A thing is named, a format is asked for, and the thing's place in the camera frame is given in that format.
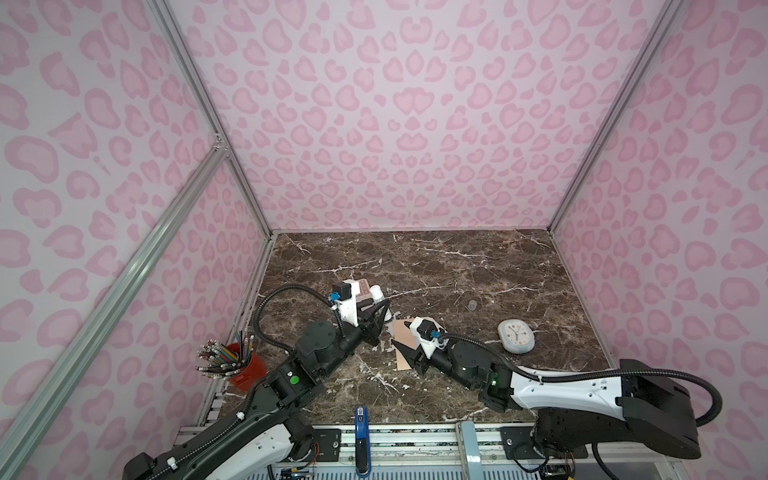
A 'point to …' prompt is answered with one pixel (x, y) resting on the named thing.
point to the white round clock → (516, 336)
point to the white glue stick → (378, 296)
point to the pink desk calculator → (364, 290)
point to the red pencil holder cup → (252, 373)
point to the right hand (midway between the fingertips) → (400, 330)
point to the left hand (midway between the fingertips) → (387, 297)
